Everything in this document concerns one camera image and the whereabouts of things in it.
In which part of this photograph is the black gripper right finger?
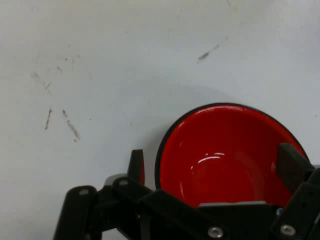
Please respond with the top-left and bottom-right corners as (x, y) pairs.
(271, 142), (320, 240)

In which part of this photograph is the red bowl with black rim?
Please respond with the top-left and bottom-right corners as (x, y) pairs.
(154, 102), (311, 209)

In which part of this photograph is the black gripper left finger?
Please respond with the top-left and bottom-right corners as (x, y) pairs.
(53, 149), (226, 240)

